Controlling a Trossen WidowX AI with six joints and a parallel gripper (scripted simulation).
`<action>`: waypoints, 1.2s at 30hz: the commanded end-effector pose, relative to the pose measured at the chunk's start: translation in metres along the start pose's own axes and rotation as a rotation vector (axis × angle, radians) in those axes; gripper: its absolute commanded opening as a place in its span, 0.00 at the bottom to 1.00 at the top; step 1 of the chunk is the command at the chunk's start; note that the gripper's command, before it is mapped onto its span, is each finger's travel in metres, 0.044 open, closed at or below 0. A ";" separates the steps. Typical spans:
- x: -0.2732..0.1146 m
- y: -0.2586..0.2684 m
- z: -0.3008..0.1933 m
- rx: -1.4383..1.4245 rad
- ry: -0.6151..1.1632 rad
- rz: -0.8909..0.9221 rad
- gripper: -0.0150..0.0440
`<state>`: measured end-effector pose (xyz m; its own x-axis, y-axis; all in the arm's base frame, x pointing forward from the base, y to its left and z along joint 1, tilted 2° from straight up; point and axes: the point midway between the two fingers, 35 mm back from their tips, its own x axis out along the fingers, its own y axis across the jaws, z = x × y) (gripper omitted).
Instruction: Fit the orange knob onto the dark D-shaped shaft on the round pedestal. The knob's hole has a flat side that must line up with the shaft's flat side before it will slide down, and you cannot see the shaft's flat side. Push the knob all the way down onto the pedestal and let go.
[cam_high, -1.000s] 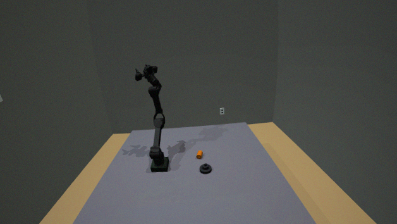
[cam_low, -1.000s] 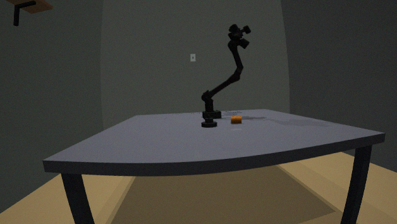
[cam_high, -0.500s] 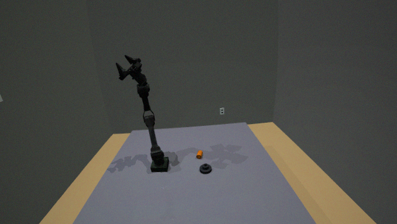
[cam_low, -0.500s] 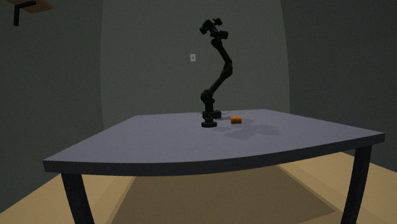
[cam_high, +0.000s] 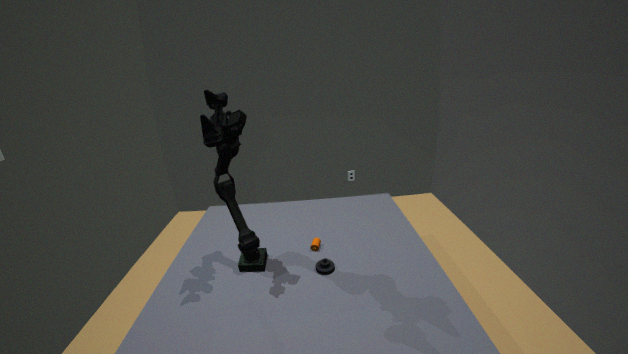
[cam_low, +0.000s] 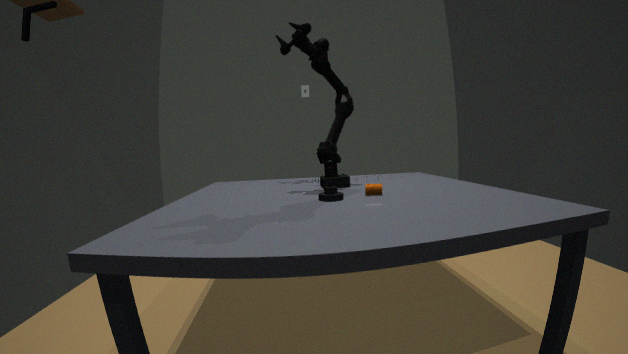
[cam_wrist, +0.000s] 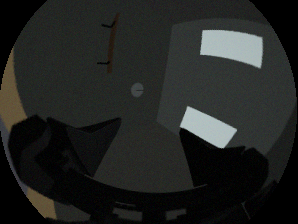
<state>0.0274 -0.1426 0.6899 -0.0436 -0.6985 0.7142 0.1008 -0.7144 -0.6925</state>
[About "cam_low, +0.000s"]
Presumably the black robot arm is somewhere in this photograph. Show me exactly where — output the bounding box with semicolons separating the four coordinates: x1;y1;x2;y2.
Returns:
291;29;354;178

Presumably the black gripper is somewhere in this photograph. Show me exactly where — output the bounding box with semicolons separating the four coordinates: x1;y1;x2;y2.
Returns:
275;22;311;55

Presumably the orange tapered knob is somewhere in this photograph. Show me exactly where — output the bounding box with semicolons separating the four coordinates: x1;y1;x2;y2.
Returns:
365;184;382;196

